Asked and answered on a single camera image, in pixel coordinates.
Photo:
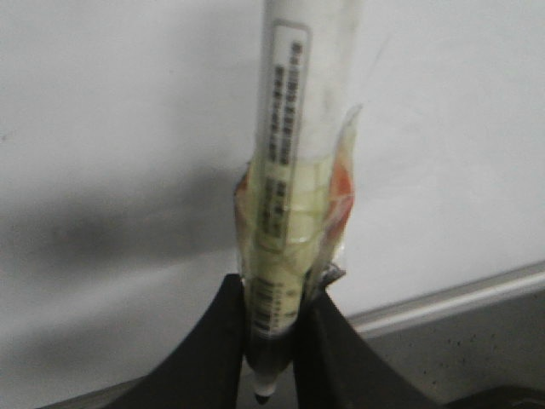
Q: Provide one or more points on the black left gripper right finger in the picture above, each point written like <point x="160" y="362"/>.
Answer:
<point x="335" y="368"/>

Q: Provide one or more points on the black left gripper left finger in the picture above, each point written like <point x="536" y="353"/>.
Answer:
<point x="202" y="372"/>

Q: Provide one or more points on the white whiteboard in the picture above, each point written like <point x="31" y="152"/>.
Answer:
<point x="125" y="125"/>

